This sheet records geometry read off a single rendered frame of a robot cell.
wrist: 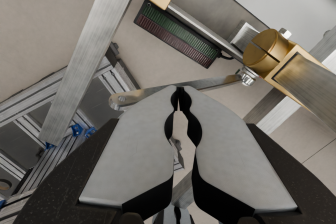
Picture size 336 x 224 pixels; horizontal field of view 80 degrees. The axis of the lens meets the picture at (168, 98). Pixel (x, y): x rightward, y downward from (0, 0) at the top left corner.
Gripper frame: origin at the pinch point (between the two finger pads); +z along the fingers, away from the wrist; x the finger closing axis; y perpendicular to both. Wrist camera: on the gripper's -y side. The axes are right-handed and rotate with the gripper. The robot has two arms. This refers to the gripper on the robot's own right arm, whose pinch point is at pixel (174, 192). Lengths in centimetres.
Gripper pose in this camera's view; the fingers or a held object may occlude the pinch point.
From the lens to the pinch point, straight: 45.0
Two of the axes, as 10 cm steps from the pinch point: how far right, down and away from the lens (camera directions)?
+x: 8.4, 4.5, 3.0
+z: -0.3, -5.1, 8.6
